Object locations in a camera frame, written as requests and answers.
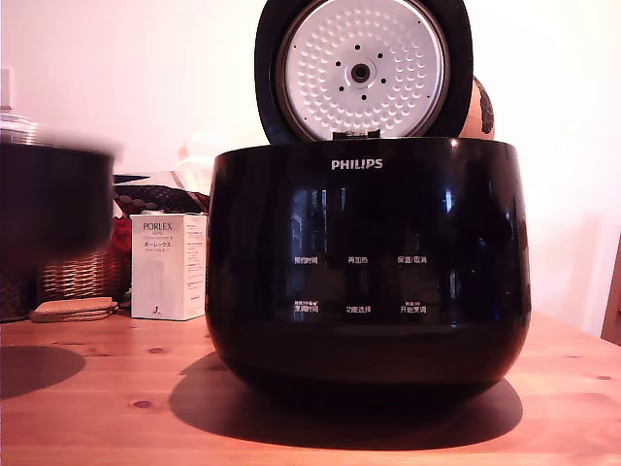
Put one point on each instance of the cork coaster stack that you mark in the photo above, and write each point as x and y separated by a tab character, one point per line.
75	310

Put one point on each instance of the brown patterned round vase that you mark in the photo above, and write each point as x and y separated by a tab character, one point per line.
479	111

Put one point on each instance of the white crumpled bag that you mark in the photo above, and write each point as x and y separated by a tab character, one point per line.
196	160

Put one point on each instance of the dark dotted patterned cloth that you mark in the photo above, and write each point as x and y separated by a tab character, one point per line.
160	196

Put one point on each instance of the black rice cooker lid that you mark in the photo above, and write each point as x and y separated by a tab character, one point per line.
363	73

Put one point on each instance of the white Porlex box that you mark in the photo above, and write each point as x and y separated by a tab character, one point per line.
167	272

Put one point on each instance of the clear glass jar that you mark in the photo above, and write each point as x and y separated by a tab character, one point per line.
14	123

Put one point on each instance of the red fabric item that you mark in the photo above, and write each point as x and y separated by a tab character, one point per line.
119	242

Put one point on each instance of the black metallic pot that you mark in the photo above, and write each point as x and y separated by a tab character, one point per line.
53	199

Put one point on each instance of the black Philips rice cooker body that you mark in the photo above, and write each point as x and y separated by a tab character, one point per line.
369	291

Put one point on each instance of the woven wicker basket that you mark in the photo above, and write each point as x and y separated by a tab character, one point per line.
82	276

